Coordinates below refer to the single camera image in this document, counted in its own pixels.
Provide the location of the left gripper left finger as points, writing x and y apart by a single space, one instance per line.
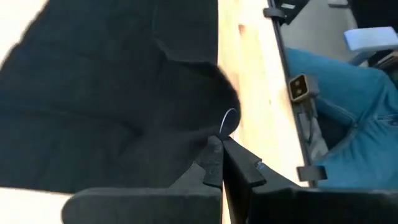
140 207

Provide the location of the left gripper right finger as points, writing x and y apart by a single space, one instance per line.
311 208

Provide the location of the black towel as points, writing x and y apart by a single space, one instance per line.
93 93

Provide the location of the person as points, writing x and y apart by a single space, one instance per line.
357 124

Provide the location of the blue-grey chair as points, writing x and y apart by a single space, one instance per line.
370 39

